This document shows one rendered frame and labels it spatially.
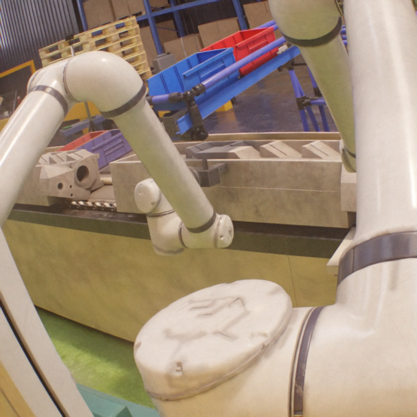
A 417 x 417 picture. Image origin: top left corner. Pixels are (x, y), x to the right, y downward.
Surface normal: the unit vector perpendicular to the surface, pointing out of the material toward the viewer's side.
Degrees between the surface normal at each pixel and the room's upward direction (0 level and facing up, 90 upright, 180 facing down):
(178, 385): 89
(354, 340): 22
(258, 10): 90
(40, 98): 48
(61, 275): 90
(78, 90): 109
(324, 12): 137
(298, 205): 80
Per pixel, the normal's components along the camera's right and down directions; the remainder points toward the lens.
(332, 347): -0.39, -0.64
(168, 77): 0.76, 0.01
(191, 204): 0.41, 0.52
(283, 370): -0.36, -0.47
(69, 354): -0.25, -0.90
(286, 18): -0.58, 0.76
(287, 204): -0.62, 0.28
